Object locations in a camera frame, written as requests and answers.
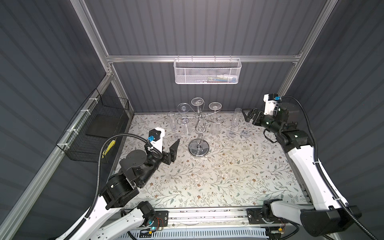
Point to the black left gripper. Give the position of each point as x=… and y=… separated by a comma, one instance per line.
x=167, y=157

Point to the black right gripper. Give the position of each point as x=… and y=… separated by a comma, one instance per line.
x=258, y=114

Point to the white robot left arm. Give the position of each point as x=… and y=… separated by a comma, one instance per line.
x=136, y=170

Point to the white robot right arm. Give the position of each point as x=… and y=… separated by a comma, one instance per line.
x=328, y=212

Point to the chrome wine glass rack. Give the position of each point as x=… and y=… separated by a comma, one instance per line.
x=199, y=147

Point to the items in white basket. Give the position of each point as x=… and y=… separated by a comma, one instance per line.
x=218, y=79

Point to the yellow black tool in basket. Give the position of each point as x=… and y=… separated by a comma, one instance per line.
x=108, y=148

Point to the black pad in basket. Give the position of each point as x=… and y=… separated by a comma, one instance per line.
x=104, y=126

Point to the white ventilated cover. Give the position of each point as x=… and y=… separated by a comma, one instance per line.
x=242, y=233

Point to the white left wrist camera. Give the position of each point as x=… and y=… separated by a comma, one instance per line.
x=155, y=137

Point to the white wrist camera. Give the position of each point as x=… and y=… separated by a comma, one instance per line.
x=155, y=137
x=271, y=104

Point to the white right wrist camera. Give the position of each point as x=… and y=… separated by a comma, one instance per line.
x=271, y=104

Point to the white wire mesh basket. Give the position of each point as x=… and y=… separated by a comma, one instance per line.
x=187, y=70

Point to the black wire basket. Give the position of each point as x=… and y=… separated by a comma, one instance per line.
x=76, y=144

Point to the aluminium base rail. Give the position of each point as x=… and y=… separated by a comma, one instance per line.
x=204, y=217

